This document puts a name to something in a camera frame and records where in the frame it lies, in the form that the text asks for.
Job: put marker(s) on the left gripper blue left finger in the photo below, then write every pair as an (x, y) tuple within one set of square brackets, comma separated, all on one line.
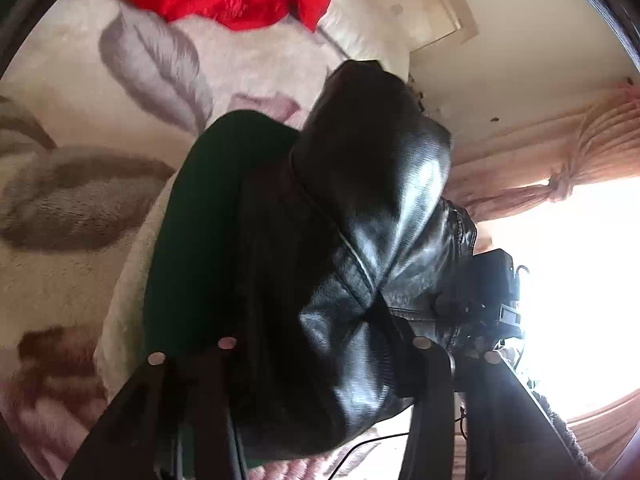
[(140, 434)]

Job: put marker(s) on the black leather jacket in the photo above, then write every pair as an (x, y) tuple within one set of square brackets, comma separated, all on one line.
[(345, 228)]

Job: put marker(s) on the green striped garment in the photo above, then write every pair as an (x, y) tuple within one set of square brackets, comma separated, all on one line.
[(196, 293)]

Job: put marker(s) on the pink curtain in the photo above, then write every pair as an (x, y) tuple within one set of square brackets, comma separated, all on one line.
[(542, 161)]

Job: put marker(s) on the white pillow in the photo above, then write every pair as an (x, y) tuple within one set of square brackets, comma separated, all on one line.
[(364, 31)]

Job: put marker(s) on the floral fleece blanket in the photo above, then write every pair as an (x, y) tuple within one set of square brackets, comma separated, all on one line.
[(99, 108)]

